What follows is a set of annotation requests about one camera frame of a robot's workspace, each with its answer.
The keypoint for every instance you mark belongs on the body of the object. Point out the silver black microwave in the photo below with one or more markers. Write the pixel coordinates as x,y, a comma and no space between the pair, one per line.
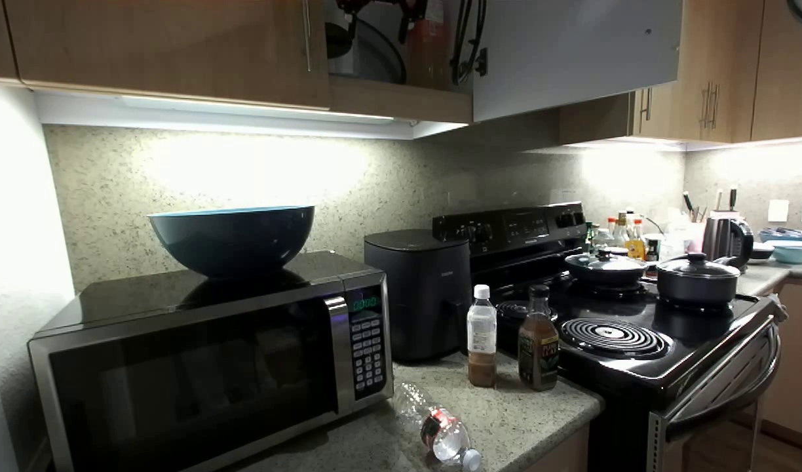
171,374

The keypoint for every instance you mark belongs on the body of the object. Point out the red bottle in cabinet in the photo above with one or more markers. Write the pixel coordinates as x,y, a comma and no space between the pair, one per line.
429,49

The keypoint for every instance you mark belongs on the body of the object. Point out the dark blue bowl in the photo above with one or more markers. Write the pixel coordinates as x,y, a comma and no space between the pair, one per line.
237,243

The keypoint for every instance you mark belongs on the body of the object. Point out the brown sauce bottle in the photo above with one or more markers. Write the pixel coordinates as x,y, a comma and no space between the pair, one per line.
539,343

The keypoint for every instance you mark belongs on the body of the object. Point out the wooden left wall cabinet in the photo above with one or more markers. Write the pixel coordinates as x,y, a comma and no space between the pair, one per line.
256,51

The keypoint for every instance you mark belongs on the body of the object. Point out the silver electric kettle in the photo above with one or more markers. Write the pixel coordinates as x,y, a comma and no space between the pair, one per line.
726,236

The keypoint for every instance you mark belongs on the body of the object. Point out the under cabinet light strip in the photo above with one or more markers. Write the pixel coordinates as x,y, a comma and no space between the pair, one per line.
168,114

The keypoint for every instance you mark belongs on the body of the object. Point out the black frying pan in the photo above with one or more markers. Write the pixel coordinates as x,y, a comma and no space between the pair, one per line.
603,269

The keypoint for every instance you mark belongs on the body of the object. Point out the wooden wall cabinet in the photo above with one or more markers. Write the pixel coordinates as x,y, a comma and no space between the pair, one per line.
256,51
383,97

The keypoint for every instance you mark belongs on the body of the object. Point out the white cabinet door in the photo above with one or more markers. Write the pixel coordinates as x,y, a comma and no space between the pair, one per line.
548,54

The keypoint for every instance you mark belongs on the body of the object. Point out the lying clear plastic bottle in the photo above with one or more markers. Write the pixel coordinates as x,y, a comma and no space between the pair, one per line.
439,434

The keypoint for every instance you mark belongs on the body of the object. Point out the white cap drink bottle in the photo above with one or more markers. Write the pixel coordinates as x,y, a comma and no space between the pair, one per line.
481,340

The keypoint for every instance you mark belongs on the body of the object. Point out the yellow oil bottle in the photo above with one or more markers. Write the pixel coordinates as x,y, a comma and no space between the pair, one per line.
637,246

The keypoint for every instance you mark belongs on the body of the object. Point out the wooden right wall cabinets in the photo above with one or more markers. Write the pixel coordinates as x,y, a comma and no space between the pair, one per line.
741,74

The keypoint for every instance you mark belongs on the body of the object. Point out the black electric stove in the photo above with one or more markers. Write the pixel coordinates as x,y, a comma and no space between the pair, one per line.
661,367

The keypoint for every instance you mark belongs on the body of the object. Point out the black pot with lid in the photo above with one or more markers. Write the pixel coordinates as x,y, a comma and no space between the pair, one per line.
695,282

